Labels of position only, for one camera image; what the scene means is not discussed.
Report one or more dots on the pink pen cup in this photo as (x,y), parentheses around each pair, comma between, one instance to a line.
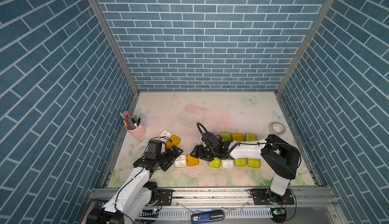
(138,133)

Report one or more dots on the left circuit board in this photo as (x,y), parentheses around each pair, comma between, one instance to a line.
(149,214)

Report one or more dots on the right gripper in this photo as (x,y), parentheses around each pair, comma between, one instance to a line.
(198,150)

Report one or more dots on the orange pillbox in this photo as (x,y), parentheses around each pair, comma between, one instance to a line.
(238,137)
(185,160)
(169,139)

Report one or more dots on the coloured pens bundle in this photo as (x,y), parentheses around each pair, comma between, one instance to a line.
(130,122)

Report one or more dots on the circuit board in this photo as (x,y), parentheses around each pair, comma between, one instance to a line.
(149,214)
(279,215)

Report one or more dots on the black calculator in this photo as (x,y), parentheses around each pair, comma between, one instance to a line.
(92,204)

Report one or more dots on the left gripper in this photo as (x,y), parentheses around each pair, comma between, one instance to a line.
(171,156)

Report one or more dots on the clear tape roll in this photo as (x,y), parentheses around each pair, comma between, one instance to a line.
(277,128)

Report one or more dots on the right circuit board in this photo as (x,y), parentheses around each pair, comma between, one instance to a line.
(279,215)

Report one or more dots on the blue black usb device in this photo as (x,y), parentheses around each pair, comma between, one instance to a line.
(207,217)

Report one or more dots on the clear pillbox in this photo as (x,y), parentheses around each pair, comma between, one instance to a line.
(227,164)

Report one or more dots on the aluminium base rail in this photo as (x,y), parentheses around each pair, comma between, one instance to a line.
(244,197)

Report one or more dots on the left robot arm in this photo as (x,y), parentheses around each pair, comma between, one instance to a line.
(138,191)

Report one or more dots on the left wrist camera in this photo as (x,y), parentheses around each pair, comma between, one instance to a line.
(155,149)

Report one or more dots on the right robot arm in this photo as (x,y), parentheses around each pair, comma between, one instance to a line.
(283,158)

